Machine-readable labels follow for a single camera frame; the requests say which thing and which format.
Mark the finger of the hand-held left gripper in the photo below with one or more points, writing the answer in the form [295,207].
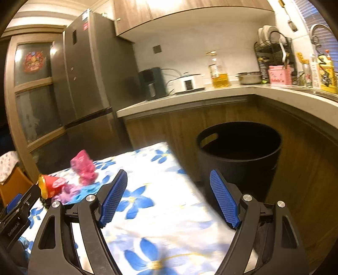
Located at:
[31,197]
[14,203]

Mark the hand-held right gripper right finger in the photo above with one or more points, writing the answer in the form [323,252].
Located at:
[224,201]

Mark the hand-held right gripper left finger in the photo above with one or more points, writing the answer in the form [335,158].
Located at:
[113,198]

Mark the red paper cup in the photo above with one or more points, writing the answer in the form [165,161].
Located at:
[51,185]

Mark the black trash bin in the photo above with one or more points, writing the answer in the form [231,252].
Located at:
[237,169]

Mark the light purple plastic bag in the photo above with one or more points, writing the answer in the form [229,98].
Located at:
[66,193]

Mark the pink plastic bag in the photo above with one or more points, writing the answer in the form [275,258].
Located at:
[83,165]

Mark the orange chair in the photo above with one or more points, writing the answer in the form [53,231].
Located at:
[13,185]

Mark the white dotted cloth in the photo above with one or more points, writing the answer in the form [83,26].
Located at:
[8,166]

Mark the blue floral tablecloth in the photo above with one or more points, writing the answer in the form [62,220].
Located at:
[163,224]

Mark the wooden glass door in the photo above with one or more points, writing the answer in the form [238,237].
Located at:
[10,105]

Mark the grey refrigerator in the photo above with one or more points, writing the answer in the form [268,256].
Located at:
[92,79]

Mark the black air fryer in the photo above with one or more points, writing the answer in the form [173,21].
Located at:
[150,82]

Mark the white electric cooker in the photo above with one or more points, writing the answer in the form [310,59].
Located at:
[187,83]

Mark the cooking oil bottle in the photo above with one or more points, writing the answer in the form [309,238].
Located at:
[219,76]

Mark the steel bowl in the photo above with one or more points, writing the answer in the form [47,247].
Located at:
[249,78]

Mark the colourful door decoration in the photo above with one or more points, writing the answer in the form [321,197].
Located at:
[33,61]

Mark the pink utensil holder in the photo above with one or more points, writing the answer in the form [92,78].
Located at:
[280,76]

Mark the silver drink can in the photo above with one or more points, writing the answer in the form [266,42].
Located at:
[306,75]

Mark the black dish rack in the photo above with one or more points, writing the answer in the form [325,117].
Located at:
[260,53]

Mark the white ladle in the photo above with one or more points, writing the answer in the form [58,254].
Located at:
[284,54]

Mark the yellow detergent bottle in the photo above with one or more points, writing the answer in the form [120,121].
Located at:
[330,79]

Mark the white plate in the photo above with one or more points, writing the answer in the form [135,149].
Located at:
[269,30]
[260,34]

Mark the hanging metal spatula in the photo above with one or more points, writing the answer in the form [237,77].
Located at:
[291,25]

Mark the steel kitchen faucet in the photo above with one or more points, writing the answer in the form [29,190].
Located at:
[315,29]

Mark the window blinds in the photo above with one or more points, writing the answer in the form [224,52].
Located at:
[317,13]

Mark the dark wall socket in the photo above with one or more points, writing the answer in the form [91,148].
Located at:
[157,49]

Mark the wooden wall cabinets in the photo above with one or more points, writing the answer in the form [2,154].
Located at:
[184,10]

